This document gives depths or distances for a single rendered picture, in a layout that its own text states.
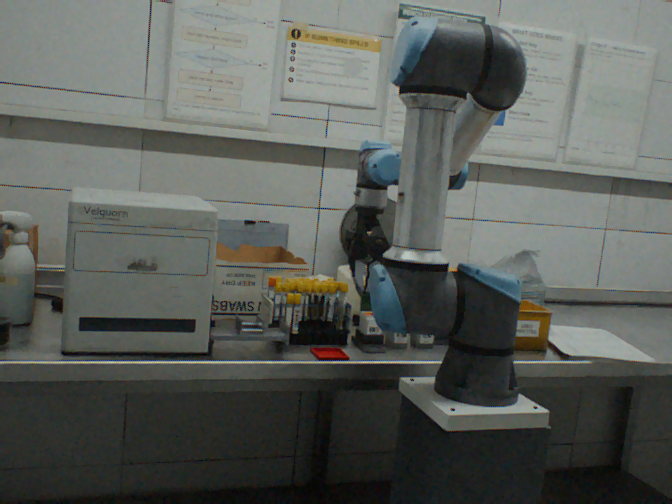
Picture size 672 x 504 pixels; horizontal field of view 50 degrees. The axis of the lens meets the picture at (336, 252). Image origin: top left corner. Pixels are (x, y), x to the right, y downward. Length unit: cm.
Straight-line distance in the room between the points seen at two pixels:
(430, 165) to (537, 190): 129
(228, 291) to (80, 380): 48
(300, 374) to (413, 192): 49
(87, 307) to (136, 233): 17
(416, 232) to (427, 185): 8
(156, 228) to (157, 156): 65
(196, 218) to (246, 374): 33
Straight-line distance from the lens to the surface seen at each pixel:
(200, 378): 148
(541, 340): 186
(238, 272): 178
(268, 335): 154
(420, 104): 124
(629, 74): 266
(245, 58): 210
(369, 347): 163
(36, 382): 149
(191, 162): 208
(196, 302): 148
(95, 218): 143
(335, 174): 218
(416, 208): 123
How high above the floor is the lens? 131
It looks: 8 degrees down
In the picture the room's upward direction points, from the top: 6 degrees clockwise
